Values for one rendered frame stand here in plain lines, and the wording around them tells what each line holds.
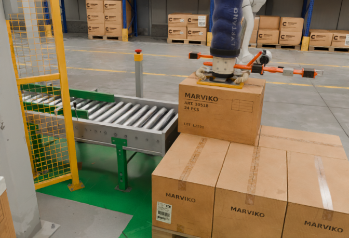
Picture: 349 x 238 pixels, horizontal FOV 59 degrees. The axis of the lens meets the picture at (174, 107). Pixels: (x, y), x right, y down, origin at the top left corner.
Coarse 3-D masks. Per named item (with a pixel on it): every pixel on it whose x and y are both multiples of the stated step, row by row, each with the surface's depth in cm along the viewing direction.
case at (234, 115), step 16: (192, 80) 242; (256, 80) 245; (192, 96) 232; (208, 96) 227; (224, 96) 223; (240, 96) 219; (256, 96) 215; (192, 112) 236; (208, 112) 232; (224, 112) 227; (240, 112) 223; (256, 112) 219; (192, 128) 241; (208, 128) 236; (224, 128) 231; (240, 128) 227; (256, 128) 223
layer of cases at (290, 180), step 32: (192, 160) 207; (224, 160) 212; (256, 160) 208; (288, 160) 209; (320, 160) 210; (160, 192) 194; (192, 192) 186; (224, 192) 179; (256, 192) 175; (288, 192) 176; (320, 192) 176; (160, 224) 203; (192, 224) 194; (224, 224) 187; (256, 224) 180; (288, 224) 173; (320, 224) 167
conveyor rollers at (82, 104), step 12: (24, 96) 326; (48, 96) 323; (60, 96) 326; (84, 108) 293; (96, 108) 295; (108, 108) 298; (132, 108) 292; (144, 108) 294; (156, 108) 297; (96, 120) 265; (108, 120) 266; (120, 120) 268; (132, 120) 269; (144, 120) 271; (156, 120) 273
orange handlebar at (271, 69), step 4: (200, 56) 265; (204, 56) 264; (208, 56) 263; (212, 56) 262; (204, 64) 238; (208, 64) 236; (236, 64) 234; (240, 64) 233; (236, 68) 231; (240, 68) 229; (244, 68) 228; (248, 68) 227; (264, 68) 224; (268, 68) 227; (272, 68) 223; (276, 68) 223; (280, 68) 225; (272, 72) 223; (280, 72) 221; (296, 72) 218; (300, 72) 217; (316, 72) 216
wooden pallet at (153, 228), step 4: (152, 228) 206; (156, 228) 205; (160, 228) 203; (152, 232) 207; (156, 232) 206; (160, 232) 205; (164, 232) 204; (168, 232) 203; (172, 232) 201; (176, 232) 200; (152, 236) 208; (156, 236) 207; (160, 236) 206; (164, 236) 205; (168, 236) 204; (172, 236) 204; (176, 236) 213; (180, 236) 213; (184, 236) 199; (188, 236) 198; (192, 236) 197; (196, 236) 197
